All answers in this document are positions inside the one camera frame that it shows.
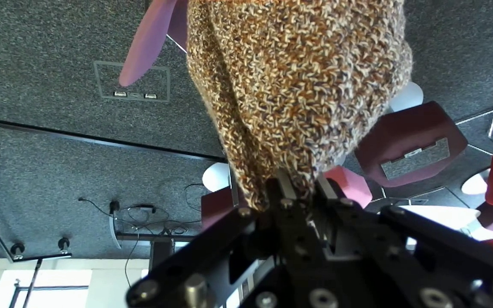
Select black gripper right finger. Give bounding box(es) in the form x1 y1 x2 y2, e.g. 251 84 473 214
314 177 343 216

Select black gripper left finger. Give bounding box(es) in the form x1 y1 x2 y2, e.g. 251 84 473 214
264 170 300 221

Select brown knitted jersey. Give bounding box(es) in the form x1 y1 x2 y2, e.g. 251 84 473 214
186 0 415 213

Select mauve plastic chair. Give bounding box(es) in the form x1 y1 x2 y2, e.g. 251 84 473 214
117 0 191 89

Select pink round stool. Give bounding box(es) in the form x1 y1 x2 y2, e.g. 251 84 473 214
323 166 376 211

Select dark maroon round stool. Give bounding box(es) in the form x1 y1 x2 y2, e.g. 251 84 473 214
201 161 239 231
353 79 470 192

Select grey flat rectangular pad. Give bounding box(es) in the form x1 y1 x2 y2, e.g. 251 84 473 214
379 136 454 182

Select white coffee table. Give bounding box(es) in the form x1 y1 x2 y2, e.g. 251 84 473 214
400 204 492 245

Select floor outlet cover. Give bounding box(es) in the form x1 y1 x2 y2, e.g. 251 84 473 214
93 60 174 103

